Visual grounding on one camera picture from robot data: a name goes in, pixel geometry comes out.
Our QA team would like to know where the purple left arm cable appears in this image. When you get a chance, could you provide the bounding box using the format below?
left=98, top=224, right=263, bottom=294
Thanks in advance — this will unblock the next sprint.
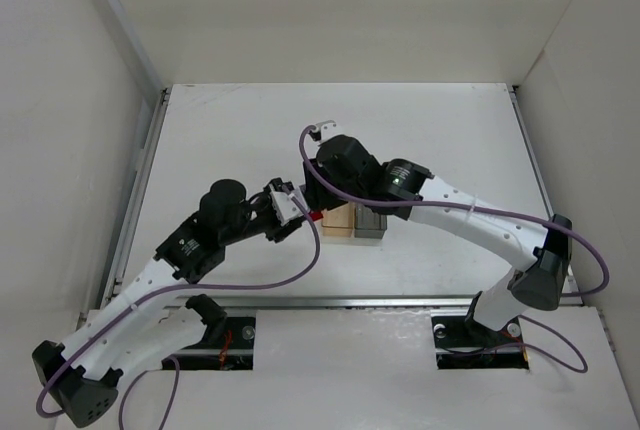
left=35, top=189, right=322, bottom=430

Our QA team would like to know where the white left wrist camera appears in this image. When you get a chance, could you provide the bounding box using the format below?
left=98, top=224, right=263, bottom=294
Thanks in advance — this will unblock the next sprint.
left=267, top=178, right=309, bottom=226

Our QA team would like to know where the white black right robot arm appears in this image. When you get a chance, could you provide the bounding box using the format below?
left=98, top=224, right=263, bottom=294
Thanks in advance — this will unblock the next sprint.
left=298, top=122, right=572, bottom=332

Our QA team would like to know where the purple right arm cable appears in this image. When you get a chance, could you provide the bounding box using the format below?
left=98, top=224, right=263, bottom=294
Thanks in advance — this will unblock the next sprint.
left=298, top=122, right=611, bottom=375

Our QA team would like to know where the aluminium rail left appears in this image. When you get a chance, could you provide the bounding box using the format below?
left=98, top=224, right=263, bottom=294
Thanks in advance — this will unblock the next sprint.
left=93, top=88, right=171, bottom=309

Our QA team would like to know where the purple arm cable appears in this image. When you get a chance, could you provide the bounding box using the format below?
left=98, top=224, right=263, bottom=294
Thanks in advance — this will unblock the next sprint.
left=298, top=122, right=611, bottom=375
left=35, top=189, right=322, bottom=430

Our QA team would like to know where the aluminium rail front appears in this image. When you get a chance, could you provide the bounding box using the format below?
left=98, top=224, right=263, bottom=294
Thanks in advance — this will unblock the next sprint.
left=102, top=292, right=584, bottom=311

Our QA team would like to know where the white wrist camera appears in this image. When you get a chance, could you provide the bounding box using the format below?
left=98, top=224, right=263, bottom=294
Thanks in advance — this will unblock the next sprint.
left=308, top=120, right=343, bottom=145
left=267, top=178, right=309, bottom=226

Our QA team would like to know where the grey plastic container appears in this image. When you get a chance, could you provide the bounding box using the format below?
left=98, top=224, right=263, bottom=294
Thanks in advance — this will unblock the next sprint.
left=353, top=204, right=388, bottom=240

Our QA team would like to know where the aluminium rail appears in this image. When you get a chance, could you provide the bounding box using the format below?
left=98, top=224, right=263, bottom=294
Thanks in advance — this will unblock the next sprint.
left=93, top=88, right=171, bottom=309
left=507, top=85, right=584, bottom=307
left=102, top=292, right=584, bottom=311

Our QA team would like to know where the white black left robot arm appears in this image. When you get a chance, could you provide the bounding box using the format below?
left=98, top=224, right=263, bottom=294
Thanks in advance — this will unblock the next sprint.
left=32, top=179, right=313, bottom=429

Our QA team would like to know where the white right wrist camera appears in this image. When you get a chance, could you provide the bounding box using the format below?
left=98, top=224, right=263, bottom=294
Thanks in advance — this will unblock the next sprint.
left=308, top=120, right=343, bottom=145

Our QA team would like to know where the aluminium rail right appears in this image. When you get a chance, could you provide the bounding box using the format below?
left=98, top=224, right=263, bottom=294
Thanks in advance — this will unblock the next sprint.
left=507, top=85, right=584, bottom=307

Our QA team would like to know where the wooden tray container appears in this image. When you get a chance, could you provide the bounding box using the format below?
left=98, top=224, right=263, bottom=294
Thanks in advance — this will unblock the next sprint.
left=322, top=203, right=355, bottom=238

